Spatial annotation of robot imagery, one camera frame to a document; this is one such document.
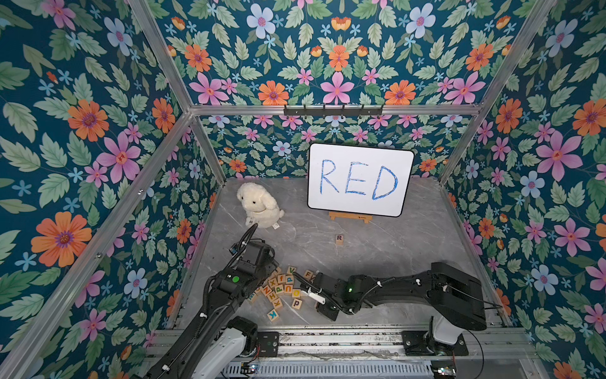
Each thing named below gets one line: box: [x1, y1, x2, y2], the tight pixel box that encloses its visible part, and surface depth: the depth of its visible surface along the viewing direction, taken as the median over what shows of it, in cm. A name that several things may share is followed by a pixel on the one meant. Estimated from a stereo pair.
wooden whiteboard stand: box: [328, 211, 374, 224], surface depth 103 cm
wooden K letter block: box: [266, 308, 280, 322], surface depth 80 cm
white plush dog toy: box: [236, 182, 285, 229], surface depth 91 cm
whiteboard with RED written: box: [306, 142, 416, 218], surface depth 96 cm
